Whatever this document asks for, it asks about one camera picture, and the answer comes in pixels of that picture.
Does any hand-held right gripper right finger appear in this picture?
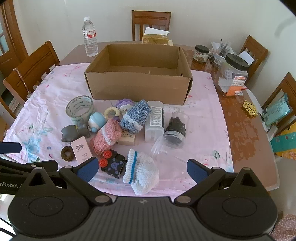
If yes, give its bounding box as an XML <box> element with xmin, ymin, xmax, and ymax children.
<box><xmin>173</xmin><ymin>159</ymin><xmax>264</xmax><ymax>206</ymax></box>

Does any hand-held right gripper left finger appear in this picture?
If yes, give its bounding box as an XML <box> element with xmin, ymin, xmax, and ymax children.
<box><xmin>22</xmin><ymin>157</ymin><xmax>113</xmax><ymax>207</ymax></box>

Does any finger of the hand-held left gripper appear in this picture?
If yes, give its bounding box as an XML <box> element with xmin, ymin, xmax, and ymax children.
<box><xmin>0</xmin><ymin>142</ymin><xmax>22</xmax><ymax>153</ymax></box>
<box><xmin>0</xmin><ymin>159</ymin><xmax>59</xmax><ymax>174</ymax></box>

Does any pink card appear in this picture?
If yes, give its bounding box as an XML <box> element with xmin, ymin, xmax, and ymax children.
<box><xmin>70</xmin><ymin>136</ymin><xmax>92</xmax><ymax>160</ymax></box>

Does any black toy car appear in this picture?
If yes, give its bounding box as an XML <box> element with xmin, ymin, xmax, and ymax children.
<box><xmin>99</xmin><ymin>149</ymin><xmax>127</xmax><ymax>179</ymax></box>

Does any pink knit sock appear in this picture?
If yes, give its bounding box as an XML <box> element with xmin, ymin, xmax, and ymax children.
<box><xmin>90</xmin><ymin>120</ymin><xmax>122</xmax><ymax>156</ymax></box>

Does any clear plastic cup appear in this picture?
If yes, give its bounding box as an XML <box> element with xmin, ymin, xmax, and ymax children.
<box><xmin>150</xmin><ymin>136</ymin><xmax>183</xmax><ymax>163</ymax></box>

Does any grey animal figurine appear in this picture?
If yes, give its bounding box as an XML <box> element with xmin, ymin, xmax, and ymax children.
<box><xmin>61</xmin><ymin>118</ymin><xmax>91</xmax><ymax>142</ymax></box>

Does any blue white egg toy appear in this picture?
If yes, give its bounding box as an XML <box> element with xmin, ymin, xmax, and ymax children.
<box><xmin>88</xmin><ymin>112</ymin><xmax>107</xmax><ymax>133</ymax></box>

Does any clear jar with dark contents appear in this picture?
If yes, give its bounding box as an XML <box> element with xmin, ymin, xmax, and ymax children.
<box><xmin>163</xmin><ymin>111</ymin><xmax>190</xmax><ymax>147</ymax></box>

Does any small wooden block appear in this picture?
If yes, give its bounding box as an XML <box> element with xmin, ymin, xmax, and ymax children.
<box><xmin>117</xmin><ymin>130</ymin><xmax>136</xmax><ymax>146</ymax></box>

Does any clear tape roll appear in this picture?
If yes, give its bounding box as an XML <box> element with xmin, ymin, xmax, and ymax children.
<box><xmin>66</xmin><ymin>95</ymin><xmax>94</xmax><ymax>126</ymax></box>

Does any cream knit ring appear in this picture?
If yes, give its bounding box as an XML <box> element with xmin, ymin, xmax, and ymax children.
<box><xmin>104</xmin><ymin>107</ymin><xmax>121</xmax><ymax>120</ymax></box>

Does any translucent rectangular bottle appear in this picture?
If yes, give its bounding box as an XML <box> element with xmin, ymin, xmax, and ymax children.
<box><xmin>144</xmin><ymin>100</ymin><xmax>164</xmax><ymax>142</ymax></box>

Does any blue knit sock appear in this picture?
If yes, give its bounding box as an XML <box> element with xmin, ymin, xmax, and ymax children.
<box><xmin>120</xmin><ymin>100</ymin><xmax>152</xmax><ymax>133</ymax></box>

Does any brown cardboard box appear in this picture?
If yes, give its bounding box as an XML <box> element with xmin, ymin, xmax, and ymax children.
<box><xmin>84</xmin><ymin>44</ymin><xmax>193</xmax><ymax>106</ymax></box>

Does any wooden slat-back chair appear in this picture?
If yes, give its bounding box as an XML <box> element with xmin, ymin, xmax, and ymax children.
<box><xmin>3</xmin><ymin>40</ymin><xmax>60</xmax><ymax>102</ymax></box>
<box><xmin>239</xmin><ymin>35</ymin><xmax>269</xmax><ymax>79</ymax></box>
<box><xmin>261</xmin><ymin>72</ymin><xmax>296</xmax><ymax>130</ymax></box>
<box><xmin>132</xmin><ymin>10</ymin><xmax>171</xmax><ymax>42</ymax></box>
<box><xmin>0</xmin><ymin>95</ymin><xmax>16</xmax><ymax>139</ymax></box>

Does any pink floral tablecloth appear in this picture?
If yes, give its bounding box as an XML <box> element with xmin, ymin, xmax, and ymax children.
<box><xmin>2</xmin><ymin>62</ymin><xmax>234</xmax><ymax>193</ymax></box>

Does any purple knit scrunchie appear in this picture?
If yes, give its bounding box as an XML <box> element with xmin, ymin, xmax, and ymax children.
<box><xmin>115</xmin><ymin>99</ymin><xmax>134</xmax><ymax>115</ymax></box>

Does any gold snowflake coaster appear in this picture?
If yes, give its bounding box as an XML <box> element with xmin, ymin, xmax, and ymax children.
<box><xmin>242</xmin><ymin>100</ymin><xmax>258</xmax><ymax>117</ymax></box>

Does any white power adapter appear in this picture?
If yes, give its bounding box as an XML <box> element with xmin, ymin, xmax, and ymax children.
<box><xmin>267</xmin><ymin>126</ymin><xmax>278</xmax><ymax>141</ymax></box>

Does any orange packet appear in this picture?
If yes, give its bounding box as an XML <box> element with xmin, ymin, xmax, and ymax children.
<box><xmin>225</xmin><ymin>85</ymin><xmax>243</xmax><ymax>96</ymax></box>

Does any yellow teal carton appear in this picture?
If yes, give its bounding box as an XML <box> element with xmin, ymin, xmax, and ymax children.
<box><xmin>270</xmin><ymin>123</ymin><xmax>296</xmax><ymax>160</ymax></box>

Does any teal packet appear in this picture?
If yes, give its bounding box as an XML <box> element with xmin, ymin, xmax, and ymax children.
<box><xmin>264</xmin><ymin>94</ymin><xmax>292</xmax><ymax>127</ymax></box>

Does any large clear black-lid jar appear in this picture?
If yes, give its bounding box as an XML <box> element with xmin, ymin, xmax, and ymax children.
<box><xmin>214</xmin><ymin>53</ymin><xmax>249</xmax><ymax>96</ymax></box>

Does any pink patterned cloth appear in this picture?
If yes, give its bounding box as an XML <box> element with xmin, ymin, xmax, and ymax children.
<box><xmin>273</xmin><ymin>214</ymin><xmax>296</xmax><ymax>241</ymax></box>

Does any wooden glass door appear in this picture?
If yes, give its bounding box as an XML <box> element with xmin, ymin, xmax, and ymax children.
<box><xmin>0</xmin><ymin>0</ymin><xmax>29</xmax><ymax>77</ymax></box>

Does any small black-lid jar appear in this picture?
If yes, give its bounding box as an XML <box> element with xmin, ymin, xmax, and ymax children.
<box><xmin>193</xmin><ymin>45</ymin><xmax>210</xmax><ymax>64</ymax></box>

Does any clear pen holder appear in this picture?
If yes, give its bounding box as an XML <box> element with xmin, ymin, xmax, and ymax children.
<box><xmin>209</xmin><ymin>39</ymin><xmax>232</xmax><ymax>67</ymax></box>

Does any clear plastic water bottle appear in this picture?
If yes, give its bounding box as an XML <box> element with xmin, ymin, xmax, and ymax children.
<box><xmin>82</xmin><ymin>17</ymin><xmax>99</xmax><ymax>57</ymax></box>

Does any yellow tissue box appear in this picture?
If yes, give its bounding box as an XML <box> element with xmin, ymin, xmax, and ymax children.
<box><xmin>142</xmin><ymin>27</ymin><xmax>173</xmax><ymax>45</ymax></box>

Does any brown knit ring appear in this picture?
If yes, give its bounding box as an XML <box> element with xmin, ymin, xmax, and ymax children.
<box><xmin>60</xmin><ymin>146</ymin><xmax>75</xmax><ymax>161</ymax></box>

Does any metal chain strap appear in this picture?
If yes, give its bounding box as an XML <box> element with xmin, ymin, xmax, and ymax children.
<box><xmin>13</xmin><ymin>68</ymin><xmax>31</xmax><ymax>95</ymax></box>

